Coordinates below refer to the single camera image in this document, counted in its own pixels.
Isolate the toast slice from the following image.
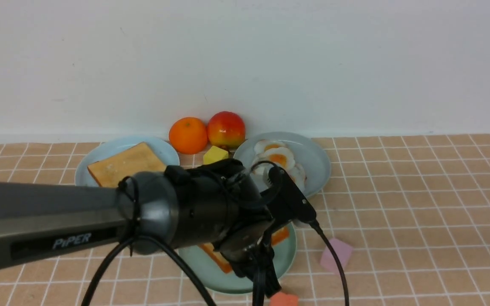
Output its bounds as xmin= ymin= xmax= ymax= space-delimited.
xmin=87 ymin=142 xmax=167 ymax=187
xmin=199 ymin=227 xmax=290 ymax=274

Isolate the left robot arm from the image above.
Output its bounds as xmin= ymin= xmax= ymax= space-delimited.
xmin=0 ymin=159 xmax=303 ymax=306

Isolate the orange fruit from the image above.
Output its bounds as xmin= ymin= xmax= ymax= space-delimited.
xmin=168 ymin=117 xmax=208 ymax=155

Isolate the teal empty plate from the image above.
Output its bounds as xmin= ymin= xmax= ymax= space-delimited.
xmin=178 ymin=224 xmax=297 ymax=295

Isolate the pink foam cube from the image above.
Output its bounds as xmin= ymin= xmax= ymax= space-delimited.
xmin=319 ymin=238 xmax=353 ymax=274

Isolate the yellow foam cube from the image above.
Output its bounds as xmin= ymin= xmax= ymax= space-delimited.
xmin=203 ymin=146 xmax=230 ymax=165

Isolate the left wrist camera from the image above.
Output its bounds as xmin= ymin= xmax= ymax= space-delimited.
xmin=261 ymin=166 xmax=320 ymax=230

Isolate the orange foam block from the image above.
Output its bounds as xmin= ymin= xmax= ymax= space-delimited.
xmin=269 ymin=291 xmax=299 ymax=306

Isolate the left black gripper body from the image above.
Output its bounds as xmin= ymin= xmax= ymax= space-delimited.
xmin=212 ymin=217 xmax=282 ymax=306

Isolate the red yellow apple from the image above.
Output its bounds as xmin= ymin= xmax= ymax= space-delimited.
xmin=207 ymin=111 xmax=246 ymax=148

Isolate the fried egg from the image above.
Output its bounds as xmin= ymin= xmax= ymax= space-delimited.
xmin=260 ymin=162 xmax=307 ymax=193
xmin=251 ymin=144 xmax=296 ymax=176
xmin=254 ymin=139 xmax=287 ymax=155

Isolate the light blue toast plate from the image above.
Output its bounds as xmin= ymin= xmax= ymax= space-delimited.
xmin=74 ymin=136 xmax=180 ymax=187

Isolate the grey blue egg plate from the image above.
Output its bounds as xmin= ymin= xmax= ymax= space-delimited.
xmin=234 ymin=131 xmax=332 ymax=198

